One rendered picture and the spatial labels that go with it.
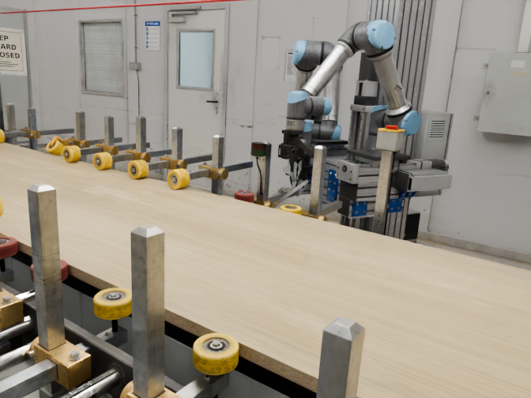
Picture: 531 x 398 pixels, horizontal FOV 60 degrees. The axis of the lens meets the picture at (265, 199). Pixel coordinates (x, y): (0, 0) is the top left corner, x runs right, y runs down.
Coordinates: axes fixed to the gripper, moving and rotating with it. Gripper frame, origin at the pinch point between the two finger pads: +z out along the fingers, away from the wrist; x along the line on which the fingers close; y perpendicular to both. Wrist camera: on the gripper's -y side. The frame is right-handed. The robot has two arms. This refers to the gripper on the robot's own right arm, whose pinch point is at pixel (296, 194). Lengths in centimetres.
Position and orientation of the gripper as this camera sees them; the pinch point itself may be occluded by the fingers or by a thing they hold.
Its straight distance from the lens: 222.9
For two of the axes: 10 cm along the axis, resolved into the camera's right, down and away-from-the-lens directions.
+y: 5.7, -1.8, 8.0
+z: -0.6, 9.7, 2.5
